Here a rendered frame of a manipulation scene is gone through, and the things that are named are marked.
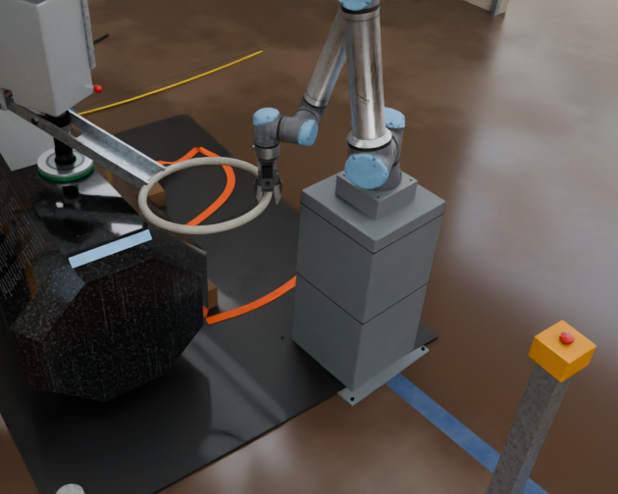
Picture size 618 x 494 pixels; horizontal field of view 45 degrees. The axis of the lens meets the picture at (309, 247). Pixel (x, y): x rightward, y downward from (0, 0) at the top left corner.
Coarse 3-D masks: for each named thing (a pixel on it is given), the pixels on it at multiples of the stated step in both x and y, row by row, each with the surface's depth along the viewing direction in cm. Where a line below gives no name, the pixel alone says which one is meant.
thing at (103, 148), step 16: (16, 112) 284; (32, 112) 281; (48, 128) 281; (80, 128) 290; (96, 128) 286; (80, 144) 279; (96, 144) 286; (112, 144) 288; (96, 160) 280; (112, 160) 277; (128, 160) 286; (144, 160) 285; (128, 176) 278; (144, 176) 283
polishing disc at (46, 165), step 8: (48, 152) 300; (40, 160) 296; (48, 160) 296; (80, 160) 297; (88, 160) 298; (40, 168) 292; (48, 168) 292; (56, 168) 292; (64, 168) 292; (72, 168) 293; (80, 168) 293; (88, 168) 295; (56, 176) 289; (64, 176) 289
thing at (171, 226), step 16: (192, 160) 290; (208, 160) 291; (224, 160) 290; (160, 176) 283; (144, 192) 273; (272, 192) 273; (144, 208) 264; (256, 208) 263; (160, 224) 258; (176, 224) 256; (224, 224) 256; (240, 224) 258
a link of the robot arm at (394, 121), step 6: (390, 114) 265; (396, 114) 265; (390, 120) 261; (396, 120) 261; (402, 120) 262; (390, 126) 259; (396, 126) 260; (402, 126) 263; (396, 132) 262; (402, 132) 266; (396, 138) 262; (396, 144) 261; (396, 156) 270
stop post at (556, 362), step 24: (552, 336) 202; (576, 336) 202; (552, 360) 199; (576, 360) 196; (528, 384) 213; (552, 384) 205; (528, 408) 217; (552, 408) 214; (528, 432) 221; (504, 456) 234; (528, 456) 227; (504, 480) 238
